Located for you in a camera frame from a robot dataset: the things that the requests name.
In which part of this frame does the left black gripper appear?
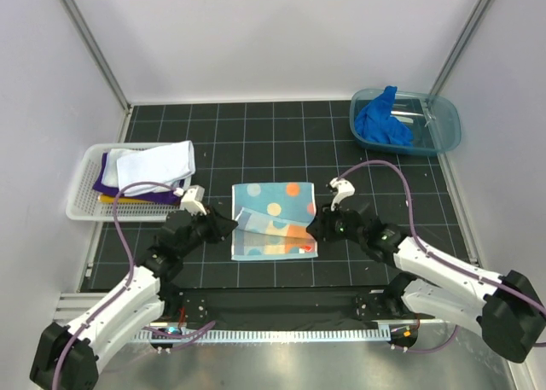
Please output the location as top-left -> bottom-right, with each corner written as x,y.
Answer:
177,204 -> 237,258

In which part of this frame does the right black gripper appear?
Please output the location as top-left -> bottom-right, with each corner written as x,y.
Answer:
306,201 -> 365,244

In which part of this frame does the orange patterned towel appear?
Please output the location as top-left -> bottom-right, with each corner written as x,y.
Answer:
231,182 -> 318,262

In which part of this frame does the white towel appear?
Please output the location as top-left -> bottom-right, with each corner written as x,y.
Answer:
116,141 -> 196,195

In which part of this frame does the light blue bear towel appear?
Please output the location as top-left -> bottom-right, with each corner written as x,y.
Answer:
101,148 -> 142,189

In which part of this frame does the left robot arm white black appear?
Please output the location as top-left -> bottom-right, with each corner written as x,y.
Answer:
30,206 -> 237,389

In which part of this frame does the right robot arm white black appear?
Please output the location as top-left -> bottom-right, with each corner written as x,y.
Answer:
307,205 -> 545,364

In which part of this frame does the purple folded towel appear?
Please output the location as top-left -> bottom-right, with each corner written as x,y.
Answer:
92,153 -> 180,205

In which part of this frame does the yellow folded towel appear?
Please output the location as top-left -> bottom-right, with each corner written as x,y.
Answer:
97,194 -> 147,204

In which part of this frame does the white plastic basket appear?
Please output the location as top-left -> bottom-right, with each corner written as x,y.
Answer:
66,143 -> 191,222

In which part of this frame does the dark blue towel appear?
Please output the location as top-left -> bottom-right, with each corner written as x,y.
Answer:
354,85 -> 414,147

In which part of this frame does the teal plastic bowl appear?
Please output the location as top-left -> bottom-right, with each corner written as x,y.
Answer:
349,89 -> 461,156

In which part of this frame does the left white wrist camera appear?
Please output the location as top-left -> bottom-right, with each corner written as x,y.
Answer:
174,185 -> 207,215

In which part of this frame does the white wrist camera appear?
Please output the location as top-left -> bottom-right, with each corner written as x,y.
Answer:
328,177 -> 355,211
174,185 -> 207,215

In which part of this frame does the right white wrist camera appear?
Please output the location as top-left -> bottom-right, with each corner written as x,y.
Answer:
328,177 -> 355,211

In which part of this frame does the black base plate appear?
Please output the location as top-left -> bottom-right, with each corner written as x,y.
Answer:
160,286 -> 416,332

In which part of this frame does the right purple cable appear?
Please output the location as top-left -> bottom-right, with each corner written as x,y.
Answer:
336,160 -> 546,353

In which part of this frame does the purple cable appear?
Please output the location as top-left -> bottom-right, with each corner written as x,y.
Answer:
50,180 -> 217,390
336,160 -> 546,353

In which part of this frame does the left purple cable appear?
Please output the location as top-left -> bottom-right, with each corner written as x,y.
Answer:
50,180 -> 217,390

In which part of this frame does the white slotted cable duct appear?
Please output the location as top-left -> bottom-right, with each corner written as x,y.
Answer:
129,325 -> 391,345

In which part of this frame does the aluminium rail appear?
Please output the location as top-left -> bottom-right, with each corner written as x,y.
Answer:
53,293 -> 106,324

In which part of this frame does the left aluminium frame post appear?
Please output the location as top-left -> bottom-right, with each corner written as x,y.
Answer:
59,0 -> 131,113

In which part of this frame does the aluminium frame post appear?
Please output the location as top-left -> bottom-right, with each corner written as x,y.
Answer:
428,0 -> 495,96
59,0 -> 131,113

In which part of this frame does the right aluminium frame post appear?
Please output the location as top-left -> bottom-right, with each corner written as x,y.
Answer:
428,0 -> 495,96

